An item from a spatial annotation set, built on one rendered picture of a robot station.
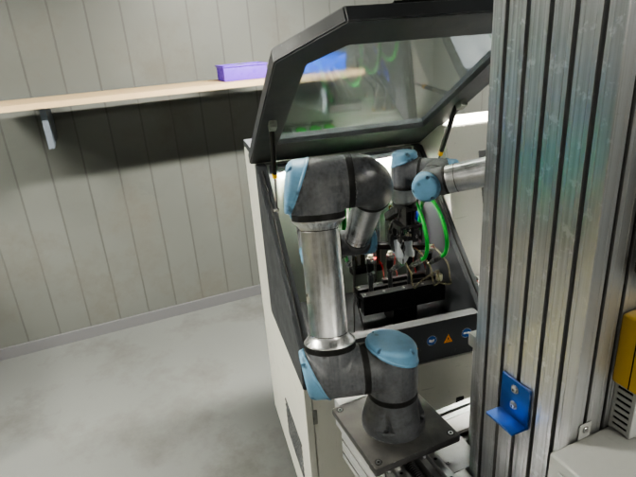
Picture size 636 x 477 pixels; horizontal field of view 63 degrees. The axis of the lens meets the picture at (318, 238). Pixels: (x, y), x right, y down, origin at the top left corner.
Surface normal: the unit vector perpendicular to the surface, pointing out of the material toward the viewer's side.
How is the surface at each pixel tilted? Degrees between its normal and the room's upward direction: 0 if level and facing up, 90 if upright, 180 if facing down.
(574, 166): 90
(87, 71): 90
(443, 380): 90
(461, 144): 76
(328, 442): 90
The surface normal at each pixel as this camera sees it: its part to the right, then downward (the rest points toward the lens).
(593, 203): -0.91, 0.21
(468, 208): 0.25, 0.11
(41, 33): 0.40, 0.32
